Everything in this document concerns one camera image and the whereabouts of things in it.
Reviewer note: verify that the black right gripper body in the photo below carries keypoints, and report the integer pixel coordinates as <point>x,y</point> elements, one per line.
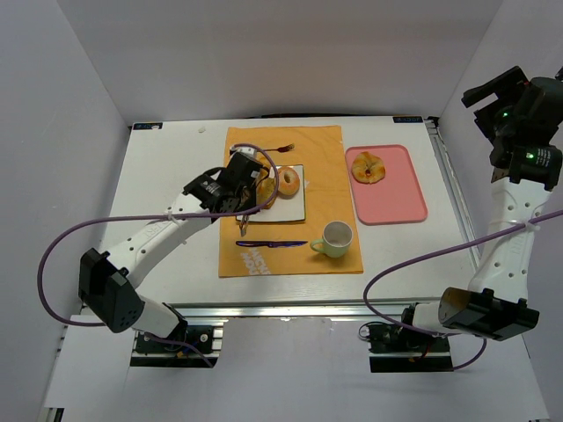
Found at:
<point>486,89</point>

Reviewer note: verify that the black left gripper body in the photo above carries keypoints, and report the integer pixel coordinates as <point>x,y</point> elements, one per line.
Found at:
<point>245,200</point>

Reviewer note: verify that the striped croissant roll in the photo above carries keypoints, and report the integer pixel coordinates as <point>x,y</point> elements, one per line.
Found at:
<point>265,184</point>

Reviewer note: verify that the sugared ring donut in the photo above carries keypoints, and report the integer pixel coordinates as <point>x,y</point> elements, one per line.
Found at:
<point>289,181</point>

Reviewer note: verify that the seeded bread slice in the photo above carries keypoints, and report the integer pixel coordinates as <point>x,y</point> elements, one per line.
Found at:
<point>267,200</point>

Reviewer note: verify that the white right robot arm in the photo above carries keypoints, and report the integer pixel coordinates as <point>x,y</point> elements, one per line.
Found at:
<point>495,303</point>

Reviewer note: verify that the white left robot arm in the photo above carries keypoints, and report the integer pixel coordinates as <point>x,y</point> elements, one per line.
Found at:
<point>108,280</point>

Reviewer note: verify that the blue iridescent knife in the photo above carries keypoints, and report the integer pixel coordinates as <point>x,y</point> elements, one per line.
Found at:
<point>270,244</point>

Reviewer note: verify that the orange placemat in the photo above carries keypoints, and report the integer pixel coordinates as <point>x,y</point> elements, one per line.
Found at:
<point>327,199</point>

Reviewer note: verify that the white square plate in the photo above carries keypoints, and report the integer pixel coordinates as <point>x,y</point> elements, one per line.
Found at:
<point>285,209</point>

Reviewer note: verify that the metal fork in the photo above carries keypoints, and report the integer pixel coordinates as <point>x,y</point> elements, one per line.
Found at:
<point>282,149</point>

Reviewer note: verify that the black logo sticker right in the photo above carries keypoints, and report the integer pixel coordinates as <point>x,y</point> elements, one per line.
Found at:
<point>409,119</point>

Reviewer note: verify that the black logo sticker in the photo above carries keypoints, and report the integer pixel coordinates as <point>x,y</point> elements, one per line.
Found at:
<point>409,119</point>
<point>147,126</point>

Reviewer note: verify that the pale green mug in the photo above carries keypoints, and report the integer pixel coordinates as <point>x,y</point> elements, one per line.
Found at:
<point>335,241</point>

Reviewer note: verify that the black logo sticker left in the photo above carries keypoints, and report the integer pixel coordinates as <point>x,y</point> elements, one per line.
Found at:
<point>147,126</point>

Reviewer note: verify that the pink tray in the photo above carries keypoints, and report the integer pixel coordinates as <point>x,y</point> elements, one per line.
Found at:
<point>397,198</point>

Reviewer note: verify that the twisted glazed bun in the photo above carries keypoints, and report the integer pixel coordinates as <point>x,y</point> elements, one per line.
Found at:
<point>367,168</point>

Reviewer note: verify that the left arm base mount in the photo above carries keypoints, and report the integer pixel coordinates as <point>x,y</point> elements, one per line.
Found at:
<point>200,347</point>

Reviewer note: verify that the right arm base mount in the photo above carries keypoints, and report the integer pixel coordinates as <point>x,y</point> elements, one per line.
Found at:
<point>393,350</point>

